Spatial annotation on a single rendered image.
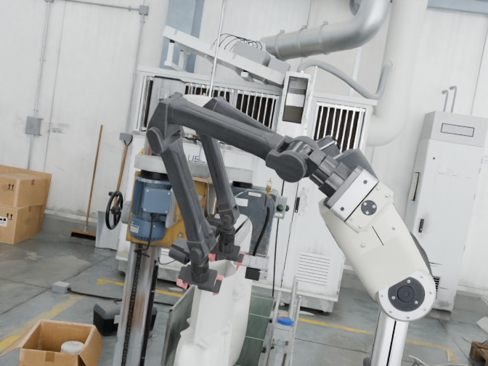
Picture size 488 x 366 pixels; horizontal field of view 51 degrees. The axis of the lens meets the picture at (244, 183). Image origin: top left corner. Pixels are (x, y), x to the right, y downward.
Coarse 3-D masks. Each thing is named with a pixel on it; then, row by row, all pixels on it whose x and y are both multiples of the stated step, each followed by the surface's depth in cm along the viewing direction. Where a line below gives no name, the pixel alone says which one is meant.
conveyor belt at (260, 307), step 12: (252, 300) 383; (264, 300) 387; (252, 312) 355; (264, 312) 359; (252, 324) 332; (264, 324) 336; (252, 336) 311; (264, 336) 314; (252, 348) 294; (240, 360) 275; (252, 360) 277
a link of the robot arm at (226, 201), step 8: (200, 136) 188; (208, 144) 188; (216, 144) 189; (208, 152) 189; (216, 152) 189; (208, 160) 190; (216, 160) 189; (208, 168) 191; (216, 168) 190; (224, 168) 192; (216, 176) 191; (224, 176) 191; (216, 184) 192; (224, 184) 191; (216, 192) 193; (224, 192) 192; (224, 200) 192; (232, 200) 194; (224, 208) 193; (232, 208) 192; (232, 216) 192
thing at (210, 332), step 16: (224, 272) 215; (224, 288) 184; (192, 304) 187; (208, 304) 177; (224, 304) 186; (192, 320) 183; (208, 320) 179; (224, 320) 188; (192, 336) 177; (208, 336) 181; (224, 336) 194; (176, 352) 184; (192, 352) 178; (208, 352) 177; (224, 352) 193
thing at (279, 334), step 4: (276, 320) 209; (276, 324) 205; (280, 324) 206; (276, 328) 205; (280, 328) 205; (284, 328) 205; (288, 328) 205; (292, 328) 204; (276, 332) 205; (280, 332) 205; (284, 332) 205; (288, 332) 205; (292, 332) 205; (272, 336) 206; (276, 336) 206; (280, 336) 205; (284, 336) 205; (288, 336) 205; (284, 340) 205; (288, 340) 205
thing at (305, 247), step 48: (144, 96) 501; (240, 96) 497; (336, 96) 473; (144, 144) 503; (192, 144) 496; (336, 144) 487; (288, 192) 488; (288, 240) 491; (288, 288) 493; (336, 288) 487
